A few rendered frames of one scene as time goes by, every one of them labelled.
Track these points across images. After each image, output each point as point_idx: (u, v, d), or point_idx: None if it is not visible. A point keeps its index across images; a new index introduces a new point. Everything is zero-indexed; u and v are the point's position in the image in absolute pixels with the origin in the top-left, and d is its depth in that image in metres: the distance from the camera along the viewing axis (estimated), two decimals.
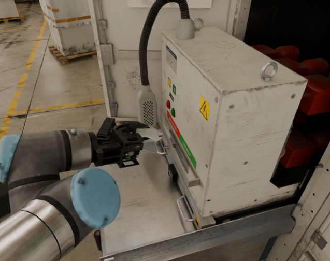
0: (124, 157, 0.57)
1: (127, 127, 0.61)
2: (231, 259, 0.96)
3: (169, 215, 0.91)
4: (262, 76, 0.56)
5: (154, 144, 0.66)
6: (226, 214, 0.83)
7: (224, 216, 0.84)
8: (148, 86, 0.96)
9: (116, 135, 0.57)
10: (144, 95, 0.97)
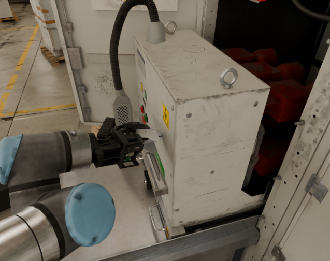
0: (124, 158, 0.57)
1: (127, 128, 0.61)
2: None
3: (129, 227, 0.87)
4: (222, 83, 0.54)
5: (154, 144, 0.66)
6: (197, 223, 0.81)
7: (196, 226, 0.81)
8: (122, 90, 0.94)
9: (116, 136, 0.57)
10: (118, 99, 0.95)
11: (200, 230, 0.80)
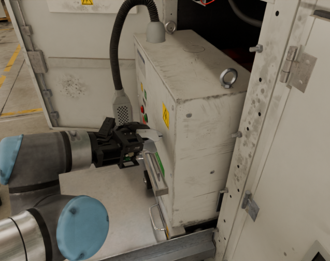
0: (124, 158, 0.57)
1: (127, 128, 0.61)
2: None
3: None
4: (222, 83, 0.54)
5: (154, 144, 0.66)
6: (197, 223, 0.81)
7: (196, 226, 0.81)
8: (122, 90, 0.94)
9: (116, 136, 0.57)
10: (118, 99, 0.95)
11: (202, 230, 0.80)
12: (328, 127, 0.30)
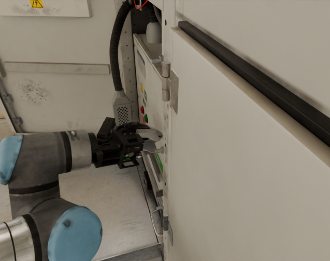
0: (124, 158, 0.57)
1: (127, 128, 0.61)
2: None
3: None
4: None
5: (154, 144, 0.66)
6: None
7: None
8: (122, 90, 0.94)
9: (116, 136, 0.57)
10: (118, 100, 0.95)
11: None
12: (192, 157, 0.26)
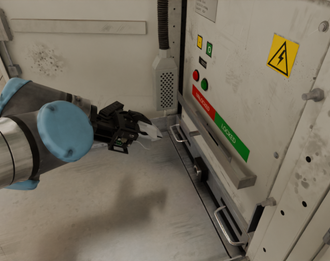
0: (115, 140, 0.57)
1: (130, 115, 0.61)
2: None
3: None
4: None
5: (150, 142, 0.66)
6: None
7: None
8: (169, 49, 0.70)
9: (116, 118, 0.58)
10: (163, 62, 0.71)
11: None
12: None
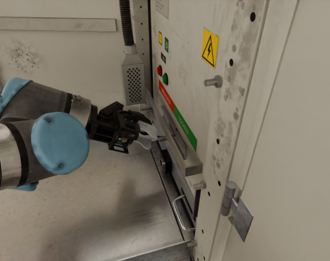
0: (116, 140, 0.57)
1: (130, 115, 0.61)
2: None
3: (4, 256, 0.59)
4: None
5: (150, 141, 0.66)
6: None
7: None
8: (133, 46, 0.73)
9: (116, 118, 0.58)
10: (128, 58, 0.74)
11: None
12: None
